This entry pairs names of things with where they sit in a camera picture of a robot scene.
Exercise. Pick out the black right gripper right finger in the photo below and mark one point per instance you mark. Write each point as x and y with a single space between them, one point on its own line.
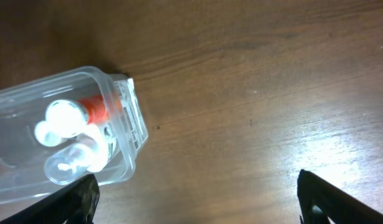
322 202

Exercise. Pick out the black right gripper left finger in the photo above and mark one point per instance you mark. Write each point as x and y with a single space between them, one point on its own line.
76 203

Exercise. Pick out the white cylindrical bottle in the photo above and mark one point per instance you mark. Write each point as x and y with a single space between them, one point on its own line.
90 152

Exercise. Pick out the white tube with red cap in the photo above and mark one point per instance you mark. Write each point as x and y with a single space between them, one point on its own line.
68 118

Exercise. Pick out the clear plastic container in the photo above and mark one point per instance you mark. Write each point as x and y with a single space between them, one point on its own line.
27 140

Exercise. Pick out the white box beside container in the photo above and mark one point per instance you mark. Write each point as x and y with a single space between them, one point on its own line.
125 88

